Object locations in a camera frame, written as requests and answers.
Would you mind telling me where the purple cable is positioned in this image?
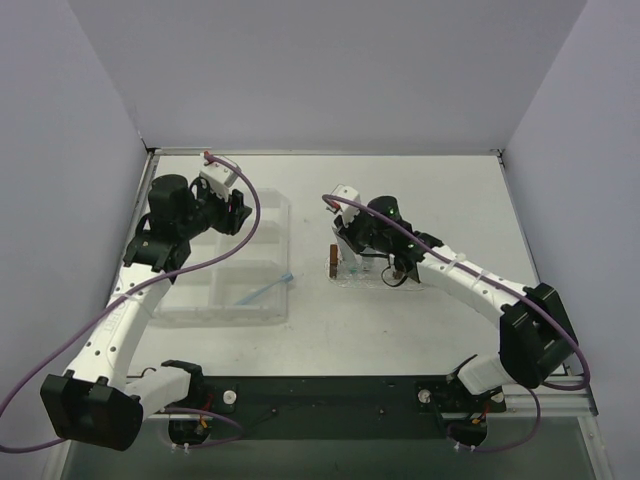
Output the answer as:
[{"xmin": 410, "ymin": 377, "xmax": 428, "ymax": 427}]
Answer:
[
  {"xmin": 0, "ymin": 151, "xmax": 262, "ymax": 451},
  {"xmin": 320, "ymin": 192, "xmax": 592, "ymax": 454}
]

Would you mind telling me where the aluminium front rail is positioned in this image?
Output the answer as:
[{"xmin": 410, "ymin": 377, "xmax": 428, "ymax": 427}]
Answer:
[{"xmin": 439, "ymin": 375, "xmax": 600, "ymax": 418}]

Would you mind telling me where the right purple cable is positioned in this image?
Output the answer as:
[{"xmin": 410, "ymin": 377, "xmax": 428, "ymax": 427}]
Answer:
[{"xmin": 320, "ymin": 192, "xmax": 592, "ymax": 454}]

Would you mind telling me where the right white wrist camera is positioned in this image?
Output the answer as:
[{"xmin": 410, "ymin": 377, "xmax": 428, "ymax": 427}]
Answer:
[{"xmin": 325, "ymin": 184, "xmax": 360, "ymax": 225}]

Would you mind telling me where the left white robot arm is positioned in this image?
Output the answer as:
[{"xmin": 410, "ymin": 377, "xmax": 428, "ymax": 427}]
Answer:
[{"xmin": 40, "ymin": 172, "xmax": 252, "ymax": 451}]

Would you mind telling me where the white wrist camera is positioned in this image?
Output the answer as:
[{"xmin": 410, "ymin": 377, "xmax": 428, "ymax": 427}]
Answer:
[
  {"xmin": 325, "ymin": 184, "xmax": 360, "ymax": 225},
  {"xmin": 199, "ymin": 151, "xmax": 241, "ymax": 201}
]

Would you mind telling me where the clear textured glass tray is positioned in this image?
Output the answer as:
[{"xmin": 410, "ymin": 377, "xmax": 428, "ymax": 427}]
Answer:
[{"xmin": 325, "ymin": 241, "xmax": 428, "ymax": 292}]

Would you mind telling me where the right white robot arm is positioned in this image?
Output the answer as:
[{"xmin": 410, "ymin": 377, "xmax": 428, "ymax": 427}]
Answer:
[{"xmin": 322, "ymin": 194, "xmax": 591, "ymax": 396}]

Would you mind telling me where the green cap toothpaste tube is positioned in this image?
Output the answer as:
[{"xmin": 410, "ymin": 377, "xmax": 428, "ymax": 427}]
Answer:
[{"xmin": 336, "ymin": 236, "xmax": 361, "ymax": 274}]

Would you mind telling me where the clear plastic organizer box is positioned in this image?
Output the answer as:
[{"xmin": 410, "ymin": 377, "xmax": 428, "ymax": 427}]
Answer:
[{"xmin": 152, "ymin": 189, "xmax": 291, "ymax": 328}]

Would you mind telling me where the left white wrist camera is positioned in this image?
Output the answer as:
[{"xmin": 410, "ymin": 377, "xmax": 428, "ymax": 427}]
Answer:
[{"xmin": 199, "ymin": 151, "xmax": 241, "ymax": 201}]

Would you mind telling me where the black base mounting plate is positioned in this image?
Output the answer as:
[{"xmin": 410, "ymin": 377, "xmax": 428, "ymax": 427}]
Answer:
[{"xmin": 167, "ymin": 375, "xmax": 506, "ymax": 445}]

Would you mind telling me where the light blue toothbrush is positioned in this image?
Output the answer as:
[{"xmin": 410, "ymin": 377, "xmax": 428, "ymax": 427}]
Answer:
[{"xmin": 235, "ymin": 272, "xmax": 294, "ymax": 306}]

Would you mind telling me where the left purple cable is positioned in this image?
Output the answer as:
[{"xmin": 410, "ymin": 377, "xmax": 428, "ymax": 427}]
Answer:
[{"xmin": 0, "ymin": 151, "xmax": 262, "ymax": 451}]

